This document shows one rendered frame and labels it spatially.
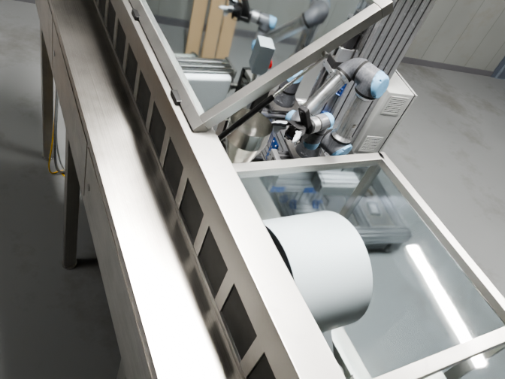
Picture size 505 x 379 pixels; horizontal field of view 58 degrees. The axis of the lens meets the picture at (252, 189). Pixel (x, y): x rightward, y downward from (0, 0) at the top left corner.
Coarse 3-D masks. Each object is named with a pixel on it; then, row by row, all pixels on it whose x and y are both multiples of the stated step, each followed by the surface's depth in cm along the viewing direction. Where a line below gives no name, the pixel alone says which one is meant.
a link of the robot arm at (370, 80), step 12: (360, 72) 215; (372, 72) 212; (360, 84) 217; (372, 84) 212; (384, 84) 214; (360, 96) 219; (372, 96) 217; (348, 108) 229; (360, 108) 224; (348, 120) 230; (336, 132) 238; (348, 132) 234; (324, 144) 244; (336, 144) 239; (348, 144) 240
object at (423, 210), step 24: (240, 168) 113; (264, 168) 116; (288, 168) 120; (384, 168) 135; (408, 192) 128; (432, 216) 123; (456, 240) 119; (480, 288) 111; (504, 312) 106; (480, 336) 98; (504, 336) 100; (432, 360) 90; (456, 360) 92
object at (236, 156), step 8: (240, 128) 150; (248, 128) 151; (256, 136) 151; (232, 144) 141; (232, 152) 144; (240, 152) 141; (248, 152) 141; (256, 152) 142; (232, 160) 147; (240, 160) 145; (248, 160) 146
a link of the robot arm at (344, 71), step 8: (344, 64) 219; (352, 64) 217; (360, 64) 215; (336, 72) 221; (344, 72) 219; (352, 72) 218; (328, 80) 222; (336, 80) 220; (344, 80) 221; (320, 88) 222; (328, 88) 220; (336, 88) 221; (312, 96) 223; (320, 96) 221; (328, 96) 222; (304, 104) 223; (312, 104) 221; (320, 104) 222; (296, 112) 224; (312, 112) 222; (296, 120) 222
